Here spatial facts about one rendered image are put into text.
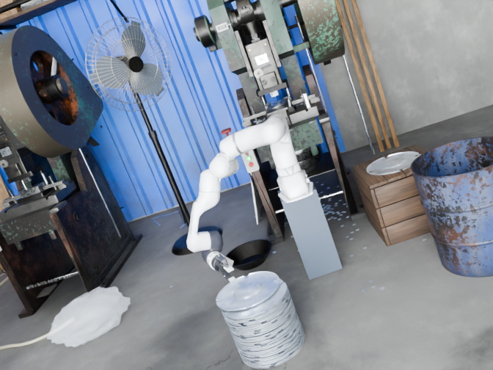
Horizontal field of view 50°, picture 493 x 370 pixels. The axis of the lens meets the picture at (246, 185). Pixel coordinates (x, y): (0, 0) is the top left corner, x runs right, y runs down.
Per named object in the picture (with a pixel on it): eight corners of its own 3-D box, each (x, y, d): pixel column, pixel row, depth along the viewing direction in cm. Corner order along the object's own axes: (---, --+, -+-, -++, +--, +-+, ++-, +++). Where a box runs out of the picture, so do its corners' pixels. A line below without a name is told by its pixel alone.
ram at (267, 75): (282, 84, 312) (266, 35, 304) (259, 92, 315) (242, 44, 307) (282, 80, 329) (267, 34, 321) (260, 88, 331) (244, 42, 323)
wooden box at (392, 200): (458, 222, 269) (442, 161, 259) (387, 247, 271) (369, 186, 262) (430, 198, 307) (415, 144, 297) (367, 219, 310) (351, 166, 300)
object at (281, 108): (296, 128, 303) (288, 106, 299) (272, 135, 305) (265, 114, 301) (294, 119, 326) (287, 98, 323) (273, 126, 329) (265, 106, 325)
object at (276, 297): (298, 294, 210) (298, 292, 209) (235, 329, 202) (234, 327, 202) (271, 271, 236) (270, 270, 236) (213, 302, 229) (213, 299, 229)
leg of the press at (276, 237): (285, 241, 323) (235, 103, 298) (268, 247, 325) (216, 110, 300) (284, 192, 410) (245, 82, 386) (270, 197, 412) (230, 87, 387)
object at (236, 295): (283, 296, 211) (282, 294, 211) (216, 319, 212) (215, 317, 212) (276, 265, 239) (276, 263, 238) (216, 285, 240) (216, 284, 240)
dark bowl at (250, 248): (275, 266, 295) (271, 255, 293) (225, 281, 300) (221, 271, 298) (276, 244, 324) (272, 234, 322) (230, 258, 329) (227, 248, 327)
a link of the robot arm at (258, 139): (237, 129, 265) (228, 139, 248) (282, 111, 256) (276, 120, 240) (246, 149, 268) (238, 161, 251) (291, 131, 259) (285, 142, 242)
